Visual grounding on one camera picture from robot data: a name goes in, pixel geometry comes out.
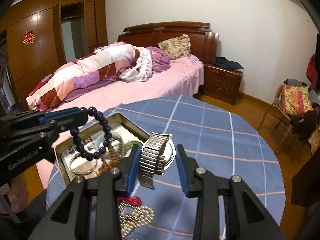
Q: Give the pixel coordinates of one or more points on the green jade bangle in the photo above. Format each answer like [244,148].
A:
[132,143]

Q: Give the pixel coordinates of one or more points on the bed with pink sheet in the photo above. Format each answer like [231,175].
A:
[162,82]

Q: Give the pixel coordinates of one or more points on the dark folded clothes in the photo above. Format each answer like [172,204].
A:
[228,63]

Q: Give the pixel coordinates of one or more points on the red quilted jacket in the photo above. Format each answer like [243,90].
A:
[313,70]

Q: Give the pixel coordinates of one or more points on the pink tin box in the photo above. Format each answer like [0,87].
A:
[127,125]

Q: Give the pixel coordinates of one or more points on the patchwork floral cushion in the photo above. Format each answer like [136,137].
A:
[296,100]

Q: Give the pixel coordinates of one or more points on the floral pillow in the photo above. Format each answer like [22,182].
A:
[175,46]

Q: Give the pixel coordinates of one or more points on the grey garment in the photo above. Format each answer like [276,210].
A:
[295,82]

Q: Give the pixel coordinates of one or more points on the thin silver bangle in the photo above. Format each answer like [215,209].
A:
[81,173]

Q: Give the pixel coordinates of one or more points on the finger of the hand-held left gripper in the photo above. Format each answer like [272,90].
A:
[72,123]
[62,112]

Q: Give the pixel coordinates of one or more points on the round table blue plaid cloth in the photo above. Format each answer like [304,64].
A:
[212,142]

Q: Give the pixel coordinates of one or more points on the dark garment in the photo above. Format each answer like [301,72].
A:
[307,122]

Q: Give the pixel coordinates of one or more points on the printed paper booklet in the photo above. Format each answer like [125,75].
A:
[117,130]

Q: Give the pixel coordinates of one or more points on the wooden nightstand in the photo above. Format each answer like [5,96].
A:
[220,80]

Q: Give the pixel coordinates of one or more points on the wooden headboard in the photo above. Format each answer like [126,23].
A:
[200,42]

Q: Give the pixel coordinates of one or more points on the patchwork quilt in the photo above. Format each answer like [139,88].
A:
[82,72]

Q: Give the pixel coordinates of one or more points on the silver metal watch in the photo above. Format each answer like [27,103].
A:
[147,160]

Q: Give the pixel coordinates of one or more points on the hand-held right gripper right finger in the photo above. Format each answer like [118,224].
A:
[181,170]

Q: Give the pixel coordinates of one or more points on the dark wooden desk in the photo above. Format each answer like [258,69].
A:
[307,180]

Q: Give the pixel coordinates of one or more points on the wooden wardrobe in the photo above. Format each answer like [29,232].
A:
[37,60]

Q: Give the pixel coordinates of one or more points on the person's left hand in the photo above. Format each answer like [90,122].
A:
[17,186]

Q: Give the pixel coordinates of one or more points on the red paper decoration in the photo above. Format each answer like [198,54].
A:
[29,37]

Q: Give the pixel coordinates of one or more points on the purple blanket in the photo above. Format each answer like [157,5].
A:
[160,60]

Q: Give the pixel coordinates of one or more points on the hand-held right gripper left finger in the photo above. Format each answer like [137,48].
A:
[133,170]

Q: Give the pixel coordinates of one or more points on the rattan chair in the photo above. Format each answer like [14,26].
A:
[277,97]

